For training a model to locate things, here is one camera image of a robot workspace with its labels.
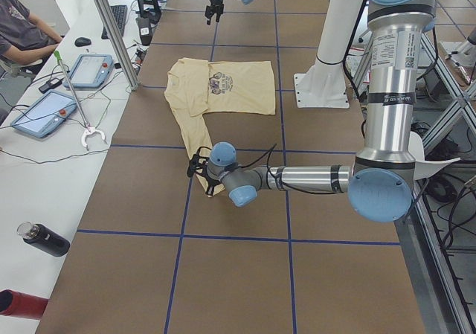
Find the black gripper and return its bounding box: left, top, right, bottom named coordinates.
left=205, top=0, right=224, bottom=24

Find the cream long-sleeve printed shirt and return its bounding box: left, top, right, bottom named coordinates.
left=164, top=57, right=277, bottom=197

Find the black keyboard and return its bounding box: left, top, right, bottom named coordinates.
left=110, top=4, right=127, bottom=36

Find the far blue teach pendant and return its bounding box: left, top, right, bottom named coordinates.
left=68, top=54, right=114, bottom=90

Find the blue teach pendant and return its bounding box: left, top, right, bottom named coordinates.
left=10, top=90, right=77, bottom=138
left=68, top=54, right=114, bottom=90

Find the black computer mouse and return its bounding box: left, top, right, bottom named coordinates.
left=74, top=37, right=91, bottom=47

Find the reacher grabber tool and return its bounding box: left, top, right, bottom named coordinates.
left=54, top=50, right=106, bottom=151

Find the seated person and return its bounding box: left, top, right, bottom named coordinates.
left=1, top=0, right=62, bottom=74

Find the near blue teach pendant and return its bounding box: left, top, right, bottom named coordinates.
left=10, top=90, right=77, bottom=138

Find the black water bottle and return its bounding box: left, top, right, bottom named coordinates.
left=16, top=222, right=70, bottom=257

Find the red cylinder bottle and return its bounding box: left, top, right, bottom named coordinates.
left=1, top=289, right=48, bottom=320

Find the aluminium frame post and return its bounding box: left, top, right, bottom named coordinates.
left=93, top=0, right=139, bottom=91

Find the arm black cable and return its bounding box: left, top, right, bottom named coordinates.
left=237, top=143, right=298, bottom=193

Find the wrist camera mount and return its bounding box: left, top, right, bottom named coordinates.
left=187, top=146, right=224, bottom=197

